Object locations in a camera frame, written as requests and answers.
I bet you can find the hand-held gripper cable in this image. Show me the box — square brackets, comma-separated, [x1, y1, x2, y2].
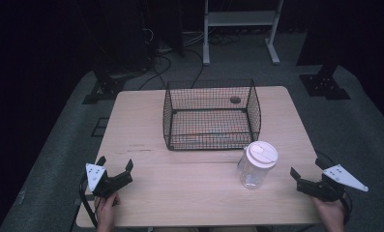
[340, 191, 354, 225]
[78, 174, 99, 228]

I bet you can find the left hand-held gripper cable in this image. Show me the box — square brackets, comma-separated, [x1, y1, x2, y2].
[78, 174, 99, 228]

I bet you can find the black stand with base plate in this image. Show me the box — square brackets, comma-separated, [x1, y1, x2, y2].
[295, 0, 352, 102]
[81, 69, 127, 105]

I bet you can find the clear plastic jar white lid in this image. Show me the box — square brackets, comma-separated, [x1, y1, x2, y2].
[236, 140, 280, 190]

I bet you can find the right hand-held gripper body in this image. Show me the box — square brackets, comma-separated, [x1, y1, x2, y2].
[296, 163, 369, 203]

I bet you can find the right hand-held gripper cable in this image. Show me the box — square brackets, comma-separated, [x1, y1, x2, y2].
[340, 191, 354, 225]

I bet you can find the black wire mesh basket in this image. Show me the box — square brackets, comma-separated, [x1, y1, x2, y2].
[162, 78, 263, 152]

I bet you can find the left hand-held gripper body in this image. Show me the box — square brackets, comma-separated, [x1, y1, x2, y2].
[85, 162, 134, 198]

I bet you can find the person's right hand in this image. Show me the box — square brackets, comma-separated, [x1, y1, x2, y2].
[310, 195, 346, 232]

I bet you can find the white metal stand frame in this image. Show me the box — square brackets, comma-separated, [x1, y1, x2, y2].
[202, 0, 284, 67]

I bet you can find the person's left hand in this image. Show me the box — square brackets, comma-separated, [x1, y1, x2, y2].
[94, 191, 121, 232]

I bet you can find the black floor cable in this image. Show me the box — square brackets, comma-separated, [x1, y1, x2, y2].
[183, 47, 205, 90]
[137, 55, 173, 92]

